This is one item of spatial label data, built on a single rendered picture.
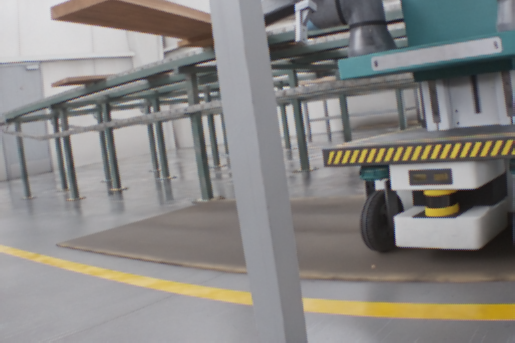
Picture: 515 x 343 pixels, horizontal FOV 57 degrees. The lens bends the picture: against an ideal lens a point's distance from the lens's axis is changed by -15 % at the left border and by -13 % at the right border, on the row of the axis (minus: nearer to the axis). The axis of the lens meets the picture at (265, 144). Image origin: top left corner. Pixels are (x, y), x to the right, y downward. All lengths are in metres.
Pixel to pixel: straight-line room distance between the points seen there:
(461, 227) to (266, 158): 0.62
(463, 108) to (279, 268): 0.94
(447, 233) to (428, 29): 0.60
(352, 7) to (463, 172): 0.59
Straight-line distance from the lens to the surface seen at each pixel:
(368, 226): 1.47
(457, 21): 1.52
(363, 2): 1.54
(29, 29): 10.30
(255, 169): 0.81
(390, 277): 1.33
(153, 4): 1.93
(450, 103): 1.62
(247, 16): 0.83
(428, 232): 1.34
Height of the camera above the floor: 0.44
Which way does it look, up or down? 3 degrees down
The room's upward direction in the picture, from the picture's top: 8 degrees counter-clockwise
